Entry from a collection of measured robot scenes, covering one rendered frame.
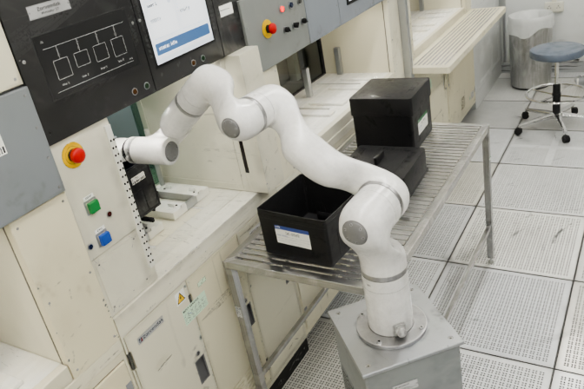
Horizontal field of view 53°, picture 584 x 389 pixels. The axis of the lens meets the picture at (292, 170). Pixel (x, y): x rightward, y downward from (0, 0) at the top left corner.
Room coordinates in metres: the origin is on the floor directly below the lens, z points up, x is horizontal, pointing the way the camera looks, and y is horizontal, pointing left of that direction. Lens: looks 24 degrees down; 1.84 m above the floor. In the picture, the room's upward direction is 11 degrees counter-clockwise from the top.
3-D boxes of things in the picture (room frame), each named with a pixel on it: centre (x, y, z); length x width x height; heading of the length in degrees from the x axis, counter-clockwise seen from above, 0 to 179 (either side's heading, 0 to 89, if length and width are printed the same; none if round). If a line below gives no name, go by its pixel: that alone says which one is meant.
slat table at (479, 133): (2.12, -0.32, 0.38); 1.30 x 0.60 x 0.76; 146
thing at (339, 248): (1.78, -0.05, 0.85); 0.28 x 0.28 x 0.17; 51
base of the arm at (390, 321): (1.27, -0.18, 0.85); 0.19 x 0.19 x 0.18
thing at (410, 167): (2.10, -0.34, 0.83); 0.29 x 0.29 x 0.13; 57
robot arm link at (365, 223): (1.24, -0.17, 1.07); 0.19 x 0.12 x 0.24; 144
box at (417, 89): (2.52, -0.50, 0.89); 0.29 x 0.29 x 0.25; 57
